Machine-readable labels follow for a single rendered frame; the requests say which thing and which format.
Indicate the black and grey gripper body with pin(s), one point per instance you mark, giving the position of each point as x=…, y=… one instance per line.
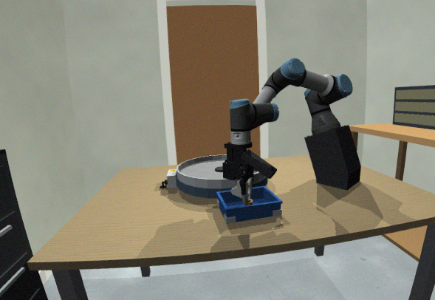
x=234, y=166

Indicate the blue crate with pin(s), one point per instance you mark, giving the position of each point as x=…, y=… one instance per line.
x=265, y=204

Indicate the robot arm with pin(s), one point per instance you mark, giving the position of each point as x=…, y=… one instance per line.
x=322, y=90

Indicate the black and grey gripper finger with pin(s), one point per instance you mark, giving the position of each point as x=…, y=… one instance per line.
x=250, y=182
x=241, y=189

